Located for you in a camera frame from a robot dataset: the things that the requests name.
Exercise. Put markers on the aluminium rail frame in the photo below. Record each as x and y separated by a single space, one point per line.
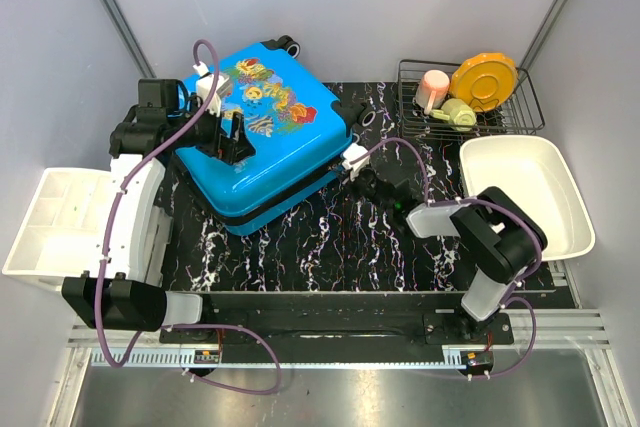
554 324

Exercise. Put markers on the white rectangular plastic basin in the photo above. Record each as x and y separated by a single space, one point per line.
533 173

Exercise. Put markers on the black marbled table mat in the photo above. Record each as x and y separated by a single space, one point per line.
332 241

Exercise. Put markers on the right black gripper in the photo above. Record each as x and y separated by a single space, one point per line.
361 172

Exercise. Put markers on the black wire dish rack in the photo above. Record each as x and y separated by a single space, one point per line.
520 114

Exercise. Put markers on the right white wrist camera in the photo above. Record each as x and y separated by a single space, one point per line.
354 159

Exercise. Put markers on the orange round plate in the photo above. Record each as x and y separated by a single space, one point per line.
484 82

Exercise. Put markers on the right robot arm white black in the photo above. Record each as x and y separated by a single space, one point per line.
502 239

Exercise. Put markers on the white drawer organizer box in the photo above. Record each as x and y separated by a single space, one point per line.
62 232

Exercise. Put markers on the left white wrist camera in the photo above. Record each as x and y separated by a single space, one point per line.
205 86

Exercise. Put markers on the blue cartoon fish suitcase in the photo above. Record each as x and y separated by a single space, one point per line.
298 127

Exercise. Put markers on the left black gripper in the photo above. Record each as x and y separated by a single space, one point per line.
232 149

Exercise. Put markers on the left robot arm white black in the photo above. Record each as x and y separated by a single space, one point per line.
124 291

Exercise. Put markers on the pink plastic cup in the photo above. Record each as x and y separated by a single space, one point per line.
432 90

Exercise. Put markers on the light green cup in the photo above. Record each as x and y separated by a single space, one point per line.
457 114

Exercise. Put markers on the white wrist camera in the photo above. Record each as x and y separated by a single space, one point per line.
354 159
205 86

